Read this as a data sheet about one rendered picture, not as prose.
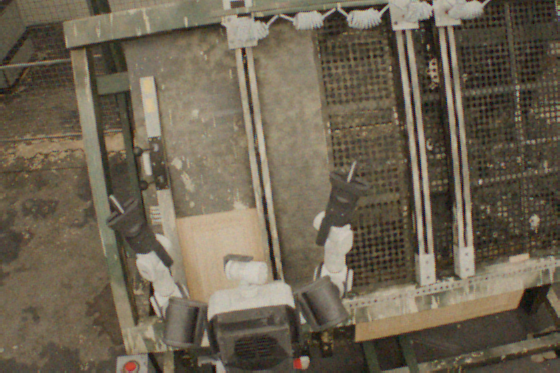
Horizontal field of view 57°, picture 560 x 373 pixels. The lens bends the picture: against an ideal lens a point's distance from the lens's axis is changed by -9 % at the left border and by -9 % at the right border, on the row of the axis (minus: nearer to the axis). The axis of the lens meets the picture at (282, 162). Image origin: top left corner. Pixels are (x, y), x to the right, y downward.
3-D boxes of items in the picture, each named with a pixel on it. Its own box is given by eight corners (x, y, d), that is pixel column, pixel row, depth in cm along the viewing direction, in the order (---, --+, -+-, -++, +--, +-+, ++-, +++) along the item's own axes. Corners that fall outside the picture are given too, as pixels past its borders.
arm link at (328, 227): (359, 213, 173) (350, 240, 179) (335, 195, 179) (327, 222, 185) (335, 225, 165) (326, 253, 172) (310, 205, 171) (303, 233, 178)
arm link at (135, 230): (100, 218, 164) (119, 244, 170) (111, 230, 156) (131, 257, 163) (131, 193, 168) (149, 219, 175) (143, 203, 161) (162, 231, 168)
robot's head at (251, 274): (260, 295, 160) (256, 269, 157) (230, 290, 164) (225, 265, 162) (269, 284, 166) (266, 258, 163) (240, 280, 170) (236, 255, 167)
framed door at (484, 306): (354, 338, 272) (355, 341, 270) (357, 272, 236) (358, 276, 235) (515, 304, 277) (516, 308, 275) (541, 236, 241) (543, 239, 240)
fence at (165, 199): (182, 317, 215) (181, 321, 211) (141, 78, 202) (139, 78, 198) (194, 316, 215) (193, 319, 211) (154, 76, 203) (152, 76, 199)
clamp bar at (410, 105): (411, 281, 220) (430, 301, 196) (378, -15, 204) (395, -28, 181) (434, 276, 220) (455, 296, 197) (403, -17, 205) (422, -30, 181)
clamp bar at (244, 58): (266, 305, 216) (269, 330, 193) (223, 2, 201) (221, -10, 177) (291, 302, 217) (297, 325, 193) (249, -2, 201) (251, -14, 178)
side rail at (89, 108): (125, 318, 219) (120, 329, 208) (78, 51, 205) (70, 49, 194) (139, 316, 220) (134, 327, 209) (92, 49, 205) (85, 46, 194)
